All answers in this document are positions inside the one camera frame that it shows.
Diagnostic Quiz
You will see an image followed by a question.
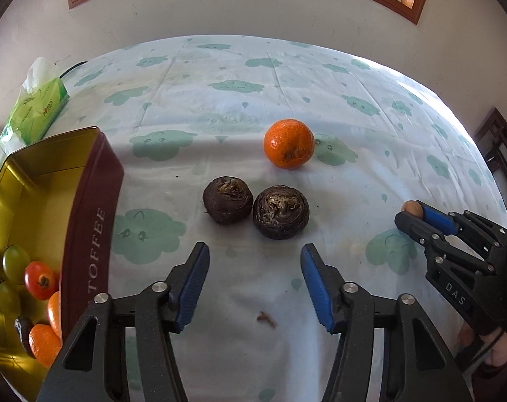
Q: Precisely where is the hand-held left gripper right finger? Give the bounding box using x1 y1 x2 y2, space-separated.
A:
300 243 474 402

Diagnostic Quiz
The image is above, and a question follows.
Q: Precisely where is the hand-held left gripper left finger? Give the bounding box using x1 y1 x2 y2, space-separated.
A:
36 242 211 402

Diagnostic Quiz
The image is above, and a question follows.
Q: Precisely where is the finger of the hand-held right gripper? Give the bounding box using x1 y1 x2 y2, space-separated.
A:
420 202 507 258
394 211 498 275

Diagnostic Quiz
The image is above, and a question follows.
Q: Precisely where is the small brown fruit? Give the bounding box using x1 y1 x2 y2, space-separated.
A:
401 200 424 220

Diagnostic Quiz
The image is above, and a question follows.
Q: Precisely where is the large dark water chestnut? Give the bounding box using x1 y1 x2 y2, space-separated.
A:
252 185 310 240

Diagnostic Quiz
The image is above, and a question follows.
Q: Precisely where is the small dark water chestnut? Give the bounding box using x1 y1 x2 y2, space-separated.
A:
202 176 254 224

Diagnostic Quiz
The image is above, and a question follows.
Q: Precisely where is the maroon and gold tin box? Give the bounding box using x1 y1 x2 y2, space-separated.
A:
0 126 125 402

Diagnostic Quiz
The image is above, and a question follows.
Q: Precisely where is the smooth orange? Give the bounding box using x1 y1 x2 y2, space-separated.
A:
47 291 63 340

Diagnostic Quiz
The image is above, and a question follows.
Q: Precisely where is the red tomato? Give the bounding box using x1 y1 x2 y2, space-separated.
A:
24 261 56 300

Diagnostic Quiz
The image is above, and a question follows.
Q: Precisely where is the mandarin orange with stem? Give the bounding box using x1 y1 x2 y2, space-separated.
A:
29 324 62 368

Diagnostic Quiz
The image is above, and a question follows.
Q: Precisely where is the dark wrinkled fruit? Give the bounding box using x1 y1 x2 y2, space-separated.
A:
14 317 36 358

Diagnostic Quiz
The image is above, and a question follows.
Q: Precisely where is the green tomato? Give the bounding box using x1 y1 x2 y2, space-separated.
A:
0 281 21 315
3 245 31 285

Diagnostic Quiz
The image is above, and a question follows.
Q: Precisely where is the person's right hand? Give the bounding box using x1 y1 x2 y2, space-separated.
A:
456 327 507 382

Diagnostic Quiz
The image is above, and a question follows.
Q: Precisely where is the dark wooden chair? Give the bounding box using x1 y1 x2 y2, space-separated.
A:
473 108 507 235

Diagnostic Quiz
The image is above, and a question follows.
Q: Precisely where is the wrinkled mandarin orange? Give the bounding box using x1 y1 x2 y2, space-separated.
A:
264 119 315 170

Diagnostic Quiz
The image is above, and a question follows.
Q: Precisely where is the green tissue pack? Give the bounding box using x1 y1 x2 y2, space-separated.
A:
0 56 70 154

